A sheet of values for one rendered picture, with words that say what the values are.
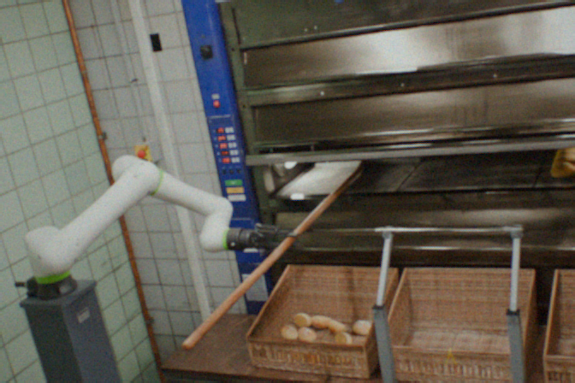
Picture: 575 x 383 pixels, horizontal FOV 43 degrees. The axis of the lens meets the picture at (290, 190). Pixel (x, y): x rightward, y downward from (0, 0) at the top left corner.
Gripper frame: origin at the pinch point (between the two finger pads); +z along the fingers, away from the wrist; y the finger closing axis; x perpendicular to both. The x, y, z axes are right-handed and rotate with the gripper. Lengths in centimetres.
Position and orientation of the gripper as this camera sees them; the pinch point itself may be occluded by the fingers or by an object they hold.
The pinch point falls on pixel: (290, 239)
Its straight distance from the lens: 281.5
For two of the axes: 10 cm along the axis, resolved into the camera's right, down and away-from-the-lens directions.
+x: -3.9, 3.3, -8.6
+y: 1.7, 9.4, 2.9
